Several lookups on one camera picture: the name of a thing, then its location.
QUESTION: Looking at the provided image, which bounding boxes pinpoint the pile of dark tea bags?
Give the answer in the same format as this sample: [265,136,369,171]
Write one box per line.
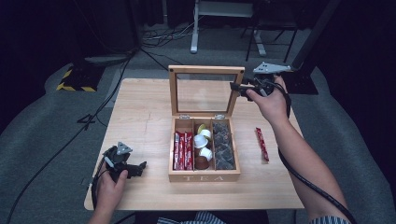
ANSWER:
[212,120,236,171]

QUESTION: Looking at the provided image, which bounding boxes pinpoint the person's left hand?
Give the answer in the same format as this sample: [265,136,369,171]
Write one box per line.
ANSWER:
[93,169,129,215]

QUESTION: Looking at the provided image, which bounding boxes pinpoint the long black floor cable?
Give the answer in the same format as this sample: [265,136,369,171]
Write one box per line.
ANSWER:
[6,49,138,224]

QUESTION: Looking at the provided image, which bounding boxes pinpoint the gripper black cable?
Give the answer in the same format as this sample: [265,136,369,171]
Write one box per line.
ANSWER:
[91,155,114,211]
[273,79,357,224]

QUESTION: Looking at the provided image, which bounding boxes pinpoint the brown coffee capsule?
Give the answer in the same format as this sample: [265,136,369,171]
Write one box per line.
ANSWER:
[194,156,210,171]

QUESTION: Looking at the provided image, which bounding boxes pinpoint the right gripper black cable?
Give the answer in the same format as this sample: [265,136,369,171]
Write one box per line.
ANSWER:
[273,79,357,224]

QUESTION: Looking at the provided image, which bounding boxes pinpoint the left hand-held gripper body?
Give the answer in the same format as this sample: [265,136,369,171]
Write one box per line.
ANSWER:
[102,141,134,183]

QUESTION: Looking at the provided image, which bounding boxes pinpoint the striped clothing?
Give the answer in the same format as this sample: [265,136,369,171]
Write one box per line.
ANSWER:
[155,210,351,224]

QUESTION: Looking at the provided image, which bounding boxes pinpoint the black metal chair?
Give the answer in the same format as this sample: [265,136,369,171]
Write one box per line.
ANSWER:
[241,0,299,63]

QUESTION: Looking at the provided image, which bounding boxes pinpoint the large white coffee capsule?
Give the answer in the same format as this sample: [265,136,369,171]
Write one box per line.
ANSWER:
[193,133,209,149]

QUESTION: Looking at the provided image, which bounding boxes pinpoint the tangle of floor cables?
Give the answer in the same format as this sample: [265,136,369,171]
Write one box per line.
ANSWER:
[142,21,194,49]

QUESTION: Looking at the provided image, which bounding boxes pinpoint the black stand with slanted pole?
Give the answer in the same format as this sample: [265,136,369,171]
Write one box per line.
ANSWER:
[281,0,342,95]

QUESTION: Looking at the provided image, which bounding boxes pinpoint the wooden tea box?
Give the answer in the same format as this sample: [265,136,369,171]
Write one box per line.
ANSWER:
[167,64,246,183]

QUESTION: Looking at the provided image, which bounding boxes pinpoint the white desk frame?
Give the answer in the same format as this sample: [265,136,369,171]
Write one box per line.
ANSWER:
[190,0,267,57]

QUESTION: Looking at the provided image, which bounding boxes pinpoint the black stand striped base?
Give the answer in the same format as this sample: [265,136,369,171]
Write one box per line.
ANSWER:
[56,61,106,92]

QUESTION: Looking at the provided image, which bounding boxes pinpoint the thin black floor cable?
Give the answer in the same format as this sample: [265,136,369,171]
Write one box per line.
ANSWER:
[139,49,171,72]

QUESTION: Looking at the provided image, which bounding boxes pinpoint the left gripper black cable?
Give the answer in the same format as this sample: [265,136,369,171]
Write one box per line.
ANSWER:
[91,155,114,211]

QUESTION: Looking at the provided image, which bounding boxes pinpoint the person's right hand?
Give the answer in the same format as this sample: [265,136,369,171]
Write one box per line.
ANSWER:
[246,76,290,127]

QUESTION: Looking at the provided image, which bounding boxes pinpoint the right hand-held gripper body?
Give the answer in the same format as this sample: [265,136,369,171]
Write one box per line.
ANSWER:
[248,62,292,97]

